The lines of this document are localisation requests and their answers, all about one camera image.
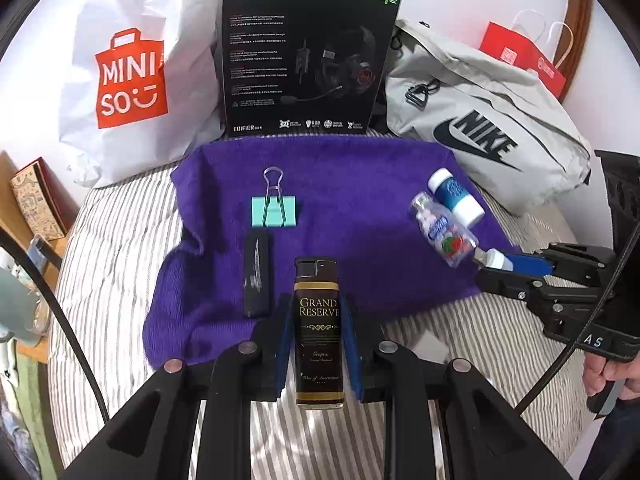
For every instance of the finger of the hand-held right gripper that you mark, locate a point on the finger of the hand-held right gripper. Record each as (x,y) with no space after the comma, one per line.
(505,282)
(530,264)

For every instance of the purple towel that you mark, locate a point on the purple towel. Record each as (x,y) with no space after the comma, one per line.
(350,200)

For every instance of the green binder clip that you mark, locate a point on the green binder clip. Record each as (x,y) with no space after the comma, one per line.
(272,212)

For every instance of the black headset box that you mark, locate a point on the black headset box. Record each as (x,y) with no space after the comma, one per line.
(300,50)

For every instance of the patterned brown box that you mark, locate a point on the patterned brown box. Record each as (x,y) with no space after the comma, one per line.
(40,200)

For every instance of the brown wooden frame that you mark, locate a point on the brown wooden frame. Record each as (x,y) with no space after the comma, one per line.
(577,35)

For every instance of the white patterned cloth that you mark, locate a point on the white patterned cloth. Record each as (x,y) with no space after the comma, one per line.
(20,395)

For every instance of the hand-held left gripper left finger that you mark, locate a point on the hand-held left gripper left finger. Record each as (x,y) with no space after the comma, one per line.
(282,340)

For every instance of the black gold label lighter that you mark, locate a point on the black gold label lighter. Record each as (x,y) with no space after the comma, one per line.
(318,330)

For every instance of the white plastic shopping bag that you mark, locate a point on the white plastic shopping bag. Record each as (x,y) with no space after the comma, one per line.
(130,35)

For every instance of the white bottle with blue label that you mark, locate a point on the white bottle with blue label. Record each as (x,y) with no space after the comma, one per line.
(457,195)

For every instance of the striped bedsheet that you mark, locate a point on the striped bedsheet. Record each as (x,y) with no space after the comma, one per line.
(125,260)

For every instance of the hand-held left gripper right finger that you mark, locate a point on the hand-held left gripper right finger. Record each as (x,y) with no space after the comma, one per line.
(352,345)

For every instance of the person's right hand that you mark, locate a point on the person's right hand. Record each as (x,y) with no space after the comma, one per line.
(600,375)

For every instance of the beige eraser cube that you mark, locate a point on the beige eraser cube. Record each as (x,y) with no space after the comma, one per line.
(430,347)

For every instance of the black stick lighter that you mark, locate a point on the black stick lighter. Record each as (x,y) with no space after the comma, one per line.
(257,280)

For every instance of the grey waist bag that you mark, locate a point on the grey waist bag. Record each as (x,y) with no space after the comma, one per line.
(500,100)

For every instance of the red paper bag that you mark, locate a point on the red paper bag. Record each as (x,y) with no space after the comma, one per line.
(525,57)

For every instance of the clear candy bottle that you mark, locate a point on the clear candy bottle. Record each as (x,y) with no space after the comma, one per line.
(445,232)

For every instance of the person's dark trousers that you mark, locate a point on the person's dark trousers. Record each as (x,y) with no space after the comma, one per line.
(622,445)

